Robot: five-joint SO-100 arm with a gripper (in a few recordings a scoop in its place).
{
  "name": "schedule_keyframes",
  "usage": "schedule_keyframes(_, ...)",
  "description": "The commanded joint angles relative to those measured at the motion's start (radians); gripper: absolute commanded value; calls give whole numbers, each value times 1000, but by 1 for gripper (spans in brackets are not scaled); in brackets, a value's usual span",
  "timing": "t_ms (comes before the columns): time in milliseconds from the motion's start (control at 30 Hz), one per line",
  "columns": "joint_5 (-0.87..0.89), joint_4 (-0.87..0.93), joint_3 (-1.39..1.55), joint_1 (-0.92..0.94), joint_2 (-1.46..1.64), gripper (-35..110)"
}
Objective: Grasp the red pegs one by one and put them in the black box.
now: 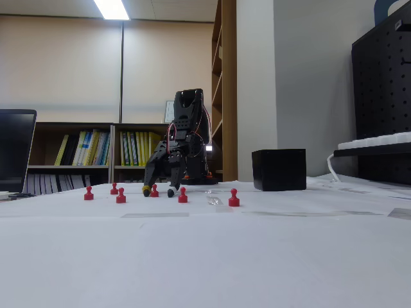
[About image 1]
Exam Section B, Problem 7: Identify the black vertical pole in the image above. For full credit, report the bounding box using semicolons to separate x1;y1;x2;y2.
119;21;125;124

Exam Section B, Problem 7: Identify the black box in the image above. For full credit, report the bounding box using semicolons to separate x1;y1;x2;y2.
251;148;307;192

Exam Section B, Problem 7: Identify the low wooden bookshelf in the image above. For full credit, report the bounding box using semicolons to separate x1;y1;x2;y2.
110;123;193;184
27;121;115;195

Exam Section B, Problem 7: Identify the black laptop screen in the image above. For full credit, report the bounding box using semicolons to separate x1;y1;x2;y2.
0;108;38;193

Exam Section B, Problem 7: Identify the framed white notice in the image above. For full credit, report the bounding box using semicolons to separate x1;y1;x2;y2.
164;100;176;124

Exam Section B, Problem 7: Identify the blue chair back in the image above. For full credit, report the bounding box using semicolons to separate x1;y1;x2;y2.
374;0;406;26

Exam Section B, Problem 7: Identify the ceiling light panel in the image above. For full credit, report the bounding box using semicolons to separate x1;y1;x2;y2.
92;0;131;21

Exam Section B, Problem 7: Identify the slanted yellow book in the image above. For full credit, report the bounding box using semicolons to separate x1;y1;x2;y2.
53;134;70;167

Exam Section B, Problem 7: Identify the long clear tape strip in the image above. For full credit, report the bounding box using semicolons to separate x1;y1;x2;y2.
241;210;383;218

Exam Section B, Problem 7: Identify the tall wooden bookshelf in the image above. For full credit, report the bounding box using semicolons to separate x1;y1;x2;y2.
211;0;238;183

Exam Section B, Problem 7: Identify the black pegboard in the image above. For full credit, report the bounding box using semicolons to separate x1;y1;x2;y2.
351;3;411;186

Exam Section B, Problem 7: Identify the white keyboard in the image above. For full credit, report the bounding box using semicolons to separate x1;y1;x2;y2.
337;131;411;151

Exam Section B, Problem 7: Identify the wide yellow binder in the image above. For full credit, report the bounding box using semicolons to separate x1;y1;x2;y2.
148;131;162;161

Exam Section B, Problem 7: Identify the white cable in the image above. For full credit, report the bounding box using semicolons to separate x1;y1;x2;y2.
326;153;341;182

